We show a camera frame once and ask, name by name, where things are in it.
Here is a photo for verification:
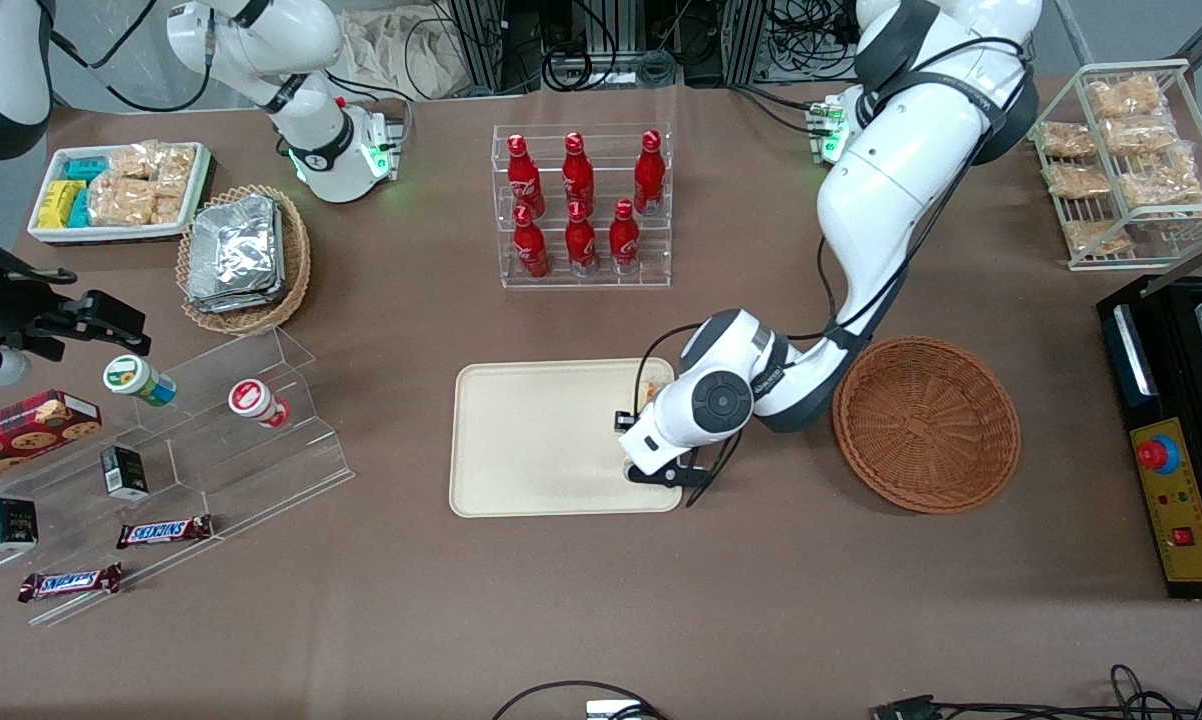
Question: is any black cable bundle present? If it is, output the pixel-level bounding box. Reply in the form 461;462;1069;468
936;664;1202;720

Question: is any red cola bottle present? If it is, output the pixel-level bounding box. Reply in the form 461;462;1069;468
609;198;642;276
507;134;546;219
565;200;599;278
562;132;596;215
633;130;667;217
513;205;551;280

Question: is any beige plastic tray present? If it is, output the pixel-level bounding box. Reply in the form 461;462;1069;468
449;358;683;518

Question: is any black cable connector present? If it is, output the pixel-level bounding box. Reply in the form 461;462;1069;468
873;695;944;720

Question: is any green lid yogurt cup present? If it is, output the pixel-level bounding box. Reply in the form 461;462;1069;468
102;354;177;407

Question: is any round brown wicker basket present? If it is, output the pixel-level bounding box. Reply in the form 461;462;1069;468
832;336;1022;515

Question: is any white rectangular snack tray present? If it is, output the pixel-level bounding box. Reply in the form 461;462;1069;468
27;142;214;246

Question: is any bagged bread pastry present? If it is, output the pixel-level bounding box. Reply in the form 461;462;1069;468
1039;122;1098;159
1044;163;1112;199
1086;75;1165;119
1064;220;1134;257
1119;150;1202;209
1101;117;1179;156

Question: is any black looped cable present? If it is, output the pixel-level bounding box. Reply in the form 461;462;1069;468
491;680;668;720

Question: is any white wire rack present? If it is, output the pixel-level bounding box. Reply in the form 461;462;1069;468
1027;58;1202;272

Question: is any silver foil pouch stack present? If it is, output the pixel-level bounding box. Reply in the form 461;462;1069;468
187;194;286;314

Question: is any red lid yogurt cup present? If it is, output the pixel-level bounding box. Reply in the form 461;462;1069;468
228;378;292;429

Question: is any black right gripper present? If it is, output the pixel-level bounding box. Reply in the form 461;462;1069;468
0;280;150;363

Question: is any snickers chocolate bar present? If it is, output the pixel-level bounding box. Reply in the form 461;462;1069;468
18;563;124;603
116;514;214;550

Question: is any yellow snack pack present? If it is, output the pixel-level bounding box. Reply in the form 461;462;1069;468
37;180;84;230

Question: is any clear acrylic bottle rack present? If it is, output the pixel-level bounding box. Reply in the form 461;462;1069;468
492;124;673;291

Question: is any red tartan cookie box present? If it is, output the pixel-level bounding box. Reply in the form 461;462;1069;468
0;389;103;488

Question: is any clear acrylic step shelf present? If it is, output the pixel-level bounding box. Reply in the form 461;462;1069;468
0;325;355;628

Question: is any beige cloth bag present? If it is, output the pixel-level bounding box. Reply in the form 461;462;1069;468
339;8;474;101

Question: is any small black carton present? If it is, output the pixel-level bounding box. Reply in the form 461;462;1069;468
0;497;39;554
100;446;150;501

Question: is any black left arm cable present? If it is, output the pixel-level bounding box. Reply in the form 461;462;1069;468
637;38;1030;506

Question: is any light woven oval basket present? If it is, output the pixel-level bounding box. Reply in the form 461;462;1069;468
176;184;312;336

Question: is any black yellow control box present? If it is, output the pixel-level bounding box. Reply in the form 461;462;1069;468
1097;272;1202;601

